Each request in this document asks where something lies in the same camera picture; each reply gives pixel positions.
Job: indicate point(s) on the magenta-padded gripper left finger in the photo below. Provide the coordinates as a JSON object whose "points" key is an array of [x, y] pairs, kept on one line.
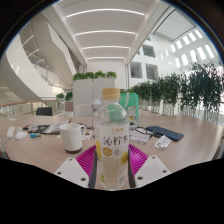
{"points": [[71, 171]]}

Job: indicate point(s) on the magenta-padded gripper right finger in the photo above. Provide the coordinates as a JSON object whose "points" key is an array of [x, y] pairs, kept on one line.
{"points": [[151, 170]]}

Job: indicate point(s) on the clear drink bottle yellow cap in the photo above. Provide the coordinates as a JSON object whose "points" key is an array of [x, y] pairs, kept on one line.
{"points": [[111, 133]]}

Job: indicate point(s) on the clear plastic packet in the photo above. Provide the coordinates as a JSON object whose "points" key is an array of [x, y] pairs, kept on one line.
{"points": [[163, 141]]}

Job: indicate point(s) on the white paper card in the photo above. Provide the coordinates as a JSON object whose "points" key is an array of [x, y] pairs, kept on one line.
{"points": [[139, 137]]}

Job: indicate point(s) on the white mug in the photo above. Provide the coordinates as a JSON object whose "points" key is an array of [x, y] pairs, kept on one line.
{"points": [[70, 136]]}

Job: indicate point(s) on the dark blue flat keyboard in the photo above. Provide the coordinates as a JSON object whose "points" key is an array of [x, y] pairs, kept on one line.
{"points": [[165, 132]]}

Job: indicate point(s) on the printed booklet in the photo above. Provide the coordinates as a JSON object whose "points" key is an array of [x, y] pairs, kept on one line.
{"points": [[55, 127]]}

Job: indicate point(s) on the small teal stick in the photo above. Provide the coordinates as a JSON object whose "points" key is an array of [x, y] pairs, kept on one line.
{"points": [[35, 135]]}

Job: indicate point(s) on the small white device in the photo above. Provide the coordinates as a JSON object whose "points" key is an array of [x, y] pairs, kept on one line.
{"points": [[20, 135]]}

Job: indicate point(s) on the black chair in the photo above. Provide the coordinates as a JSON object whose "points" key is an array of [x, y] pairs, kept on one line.
{"points": [[44, 111]]}

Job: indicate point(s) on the small clear bottle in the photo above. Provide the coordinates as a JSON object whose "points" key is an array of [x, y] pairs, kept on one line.
{"points": [[93, 106]]}

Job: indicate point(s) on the white charger block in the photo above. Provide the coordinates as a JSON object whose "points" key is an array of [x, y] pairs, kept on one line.
{"points": [[10, 132]]}

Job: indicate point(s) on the small potted plants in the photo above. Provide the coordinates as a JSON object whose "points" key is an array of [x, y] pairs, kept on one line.
{"points": [[65, 98]]}

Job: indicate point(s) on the white planter with green plants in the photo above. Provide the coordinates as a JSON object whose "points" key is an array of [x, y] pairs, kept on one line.
{"points": [[83, 91]]}

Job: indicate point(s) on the row of potted trees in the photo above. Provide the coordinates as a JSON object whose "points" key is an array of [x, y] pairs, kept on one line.
{"points": [[186, 86]]}

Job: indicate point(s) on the ceiling light strips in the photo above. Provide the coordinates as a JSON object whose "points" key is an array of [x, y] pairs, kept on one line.
{"points": [[105, 32]]}

